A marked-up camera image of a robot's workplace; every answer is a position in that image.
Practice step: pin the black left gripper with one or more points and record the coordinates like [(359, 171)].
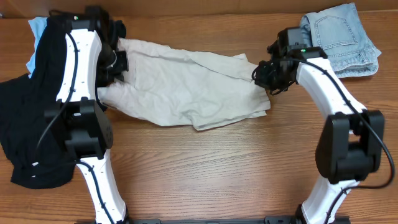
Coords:
[(119, 66)]

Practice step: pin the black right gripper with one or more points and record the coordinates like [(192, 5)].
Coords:
[(263, 74)]

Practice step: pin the beige shorts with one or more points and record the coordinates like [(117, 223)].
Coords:
[(172, 87)]

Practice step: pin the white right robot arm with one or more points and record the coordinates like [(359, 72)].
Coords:
[(350, 145)]

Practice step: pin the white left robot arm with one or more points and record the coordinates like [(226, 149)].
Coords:
[(77, 121)]

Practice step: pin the folded light blue jeans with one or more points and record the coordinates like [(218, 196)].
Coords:
[(339, 32)]

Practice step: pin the light blue garment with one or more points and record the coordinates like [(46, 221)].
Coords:
[(37, 25)]

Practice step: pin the black garment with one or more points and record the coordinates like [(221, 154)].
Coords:
[(38, 161)]

